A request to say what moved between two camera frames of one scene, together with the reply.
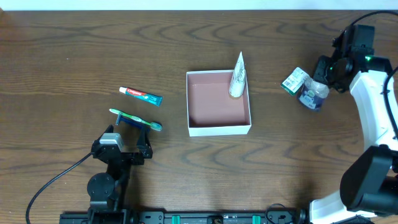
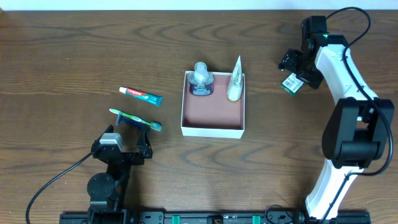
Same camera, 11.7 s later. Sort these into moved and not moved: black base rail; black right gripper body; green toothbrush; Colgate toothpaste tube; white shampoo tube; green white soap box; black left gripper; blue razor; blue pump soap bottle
Moved: black right gripper body; blue pump soap bottle; white shampoo tube
Not moved: black left gripper; green white soap box; black base rail; blue razor; green toothbrush; Colgate toothpaste tube
